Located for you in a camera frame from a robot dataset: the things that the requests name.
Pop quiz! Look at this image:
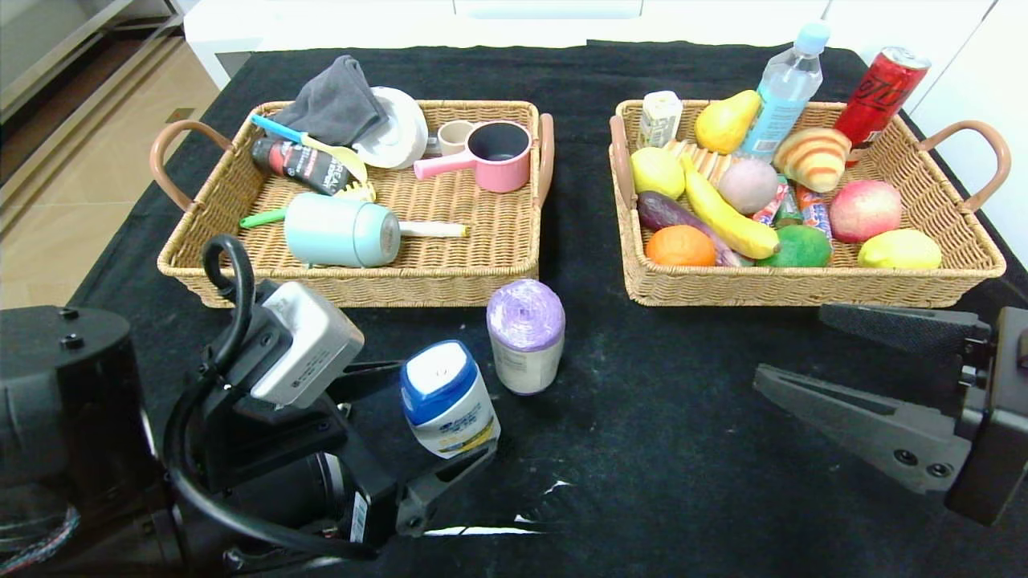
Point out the grey folded cloth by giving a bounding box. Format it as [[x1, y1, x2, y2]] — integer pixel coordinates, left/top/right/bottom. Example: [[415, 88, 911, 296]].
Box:
[[275, 54, 392, 148]]

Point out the light teal mug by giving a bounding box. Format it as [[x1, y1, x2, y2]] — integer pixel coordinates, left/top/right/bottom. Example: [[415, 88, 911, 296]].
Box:
[[284, 193, 402, 269]]

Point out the yellow toy pear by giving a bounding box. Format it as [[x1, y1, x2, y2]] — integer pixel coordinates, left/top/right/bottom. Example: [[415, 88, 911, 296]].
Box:
[[695, 89, 762, 156]]

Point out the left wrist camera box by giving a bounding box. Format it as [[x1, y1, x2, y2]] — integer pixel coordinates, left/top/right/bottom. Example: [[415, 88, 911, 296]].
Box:
[[251, 281, 366, 409]]

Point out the round yellow toy lemon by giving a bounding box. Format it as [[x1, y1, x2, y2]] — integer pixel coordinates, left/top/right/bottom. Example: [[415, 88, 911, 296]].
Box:
[[630, 148, 687, 201]]

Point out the oval yellow toy mango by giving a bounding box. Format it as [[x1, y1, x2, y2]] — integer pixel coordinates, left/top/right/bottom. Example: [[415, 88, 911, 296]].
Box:
[[856, 230, 942, 271]]

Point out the small beige cup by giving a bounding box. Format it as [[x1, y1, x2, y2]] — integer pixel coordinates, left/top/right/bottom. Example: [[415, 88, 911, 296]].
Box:
[[438, 120, 479, 157]]

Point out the blue handled yellow spoon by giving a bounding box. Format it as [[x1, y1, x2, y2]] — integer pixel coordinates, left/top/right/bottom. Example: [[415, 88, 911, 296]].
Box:
[[251, 114, 370, 185]]

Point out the white plate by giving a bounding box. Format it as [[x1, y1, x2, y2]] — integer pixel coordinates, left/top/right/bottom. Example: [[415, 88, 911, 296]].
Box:
[[353, 87, 430, 169]]

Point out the pink saucepan cup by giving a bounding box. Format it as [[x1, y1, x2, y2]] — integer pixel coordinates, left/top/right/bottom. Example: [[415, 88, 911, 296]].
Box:
[[414, 121, 533, 194]]

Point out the green toy lime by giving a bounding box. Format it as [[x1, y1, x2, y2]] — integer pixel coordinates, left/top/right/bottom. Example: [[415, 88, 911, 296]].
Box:
[[755, 225, 832, 269]]

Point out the braided black tagged cable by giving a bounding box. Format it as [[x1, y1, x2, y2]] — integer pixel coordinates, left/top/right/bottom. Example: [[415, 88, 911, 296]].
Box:
[[0, 506, 81, 556]]

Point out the wicker basket holding food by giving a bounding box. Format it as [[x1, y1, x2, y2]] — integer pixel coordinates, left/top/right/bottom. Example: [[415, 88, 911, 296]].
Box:
[[608, 98, 1010, 310]]

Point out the white drink carton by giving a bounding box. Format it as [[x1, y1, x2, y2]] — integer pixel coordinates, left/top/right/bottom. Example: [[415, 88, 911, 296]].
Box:
[[637, 91, 683, 151]]

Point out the red pink toy apple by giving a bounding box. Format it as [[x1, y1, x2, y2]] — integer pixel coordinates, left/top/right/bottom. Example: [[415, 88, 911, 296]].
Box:
[[829, 180, 903, 244]]

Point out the black table cloth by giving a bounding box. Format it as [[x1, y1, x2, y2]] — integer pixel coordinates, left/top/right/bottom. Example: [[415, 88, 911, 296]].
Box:
[[0, 40, 1028, 578]]

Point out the red chewy candy stick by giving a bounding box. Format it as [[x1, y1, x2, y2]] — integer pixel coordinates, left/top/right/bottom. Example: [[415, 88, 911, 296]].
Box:
[[751, 181, 789, 227]]

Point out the yellow toy banana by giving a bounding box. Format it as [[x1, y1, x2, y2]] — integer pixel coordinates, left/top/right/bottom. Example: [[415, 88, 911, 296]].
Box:
[[679, 157, 780, 260]]

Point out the orange sausage stick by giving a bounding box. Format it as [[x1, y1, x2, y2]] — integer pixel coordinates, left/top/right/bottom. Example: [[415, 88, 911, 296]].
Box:
[[797, 186, 836, 245]]

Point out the red soda can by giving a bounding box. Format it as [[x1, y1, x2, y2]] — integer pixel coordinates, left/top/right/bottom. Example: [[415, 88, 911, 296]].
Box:
[[833, 47, 931, 167]]

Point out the purple toy eggplant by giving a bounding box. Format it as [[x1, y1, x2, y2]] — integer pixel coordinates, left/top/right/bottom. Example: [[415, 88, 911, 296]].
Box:
[[636, 191, 748, 268]]

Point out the pale purple toy ball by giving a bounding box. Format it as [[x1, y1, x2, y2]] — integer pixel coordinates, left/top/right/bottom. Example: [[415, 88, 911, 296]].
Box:
[[717, 158, 780, 215]]

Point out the clear water bottle blue label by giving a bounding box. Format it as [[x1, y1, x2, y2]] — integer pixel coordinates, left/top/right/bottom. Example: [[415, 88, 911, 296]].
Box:
[[737, 22, 830, 166]]

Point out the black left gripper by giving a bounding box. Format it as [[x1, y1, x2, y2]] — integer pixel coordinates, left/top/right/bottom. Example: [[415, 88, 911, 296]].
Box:
[[222, 359, 499, 552]]

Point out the orange toy tangerine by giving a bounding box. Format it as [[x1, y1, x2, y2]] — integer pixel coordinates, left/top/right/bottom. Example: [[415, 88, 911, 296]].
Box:
[[645, 226, 716, 268]]

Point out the striped toy croissant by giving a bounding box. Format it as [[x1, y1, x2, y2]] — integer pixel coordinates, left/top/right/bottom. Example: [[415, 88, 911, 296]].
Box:
[[773, 128, 852, 194]]

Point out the sliced toy bread loaf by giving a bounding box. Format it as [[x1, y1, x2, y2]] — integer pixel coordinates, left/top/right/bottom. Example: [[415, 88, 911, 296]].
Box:
[[665, 140, 733, 185]]

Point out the black bottle red label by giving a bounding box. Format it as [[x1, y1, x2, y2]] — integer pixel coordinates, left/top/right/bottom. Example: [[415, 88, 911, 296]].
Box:
[[251, 136, 354, 196]]

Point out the wicker basket holding utensils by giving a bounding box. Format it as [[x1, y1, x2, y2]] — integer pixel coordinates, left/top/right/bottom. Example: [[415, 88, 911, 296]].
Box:
[[150, 100, 557, 310]]

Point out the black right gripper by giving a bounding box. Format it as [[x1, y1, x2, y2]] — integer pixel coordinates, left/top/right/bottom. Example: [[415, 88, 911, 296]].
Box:
[[752, 303, 1028, 527]]

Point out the grey metal shelf unit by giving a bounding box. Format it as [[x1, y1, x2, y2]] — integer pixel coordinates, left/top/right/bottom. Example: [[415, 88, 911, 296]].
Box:
[[0, 0, 190, 210]]

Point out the smooth black camera cable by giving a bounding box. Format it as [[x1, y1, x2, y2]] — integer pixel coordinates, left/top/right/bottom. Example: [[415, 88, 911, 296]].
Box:
[[163, 234, 378, 563]]

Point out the purple trash bag roll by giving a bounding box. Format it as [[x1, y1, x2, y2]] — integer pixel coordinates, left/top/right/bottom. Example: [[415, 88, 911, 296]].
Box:
[[487, 279, 566, 396]]

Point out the green chewing gum pack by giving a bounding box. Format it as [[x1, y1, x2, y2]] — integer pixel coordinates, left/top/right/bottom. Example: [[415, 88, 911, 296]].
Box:
[[775, 185, 804, 230]]

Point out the white bottle blue cap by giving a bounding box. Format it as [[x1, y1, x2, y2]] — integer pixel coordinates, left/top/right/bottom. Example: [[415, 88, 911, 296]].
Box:
[[400, 339, 502, 460]]

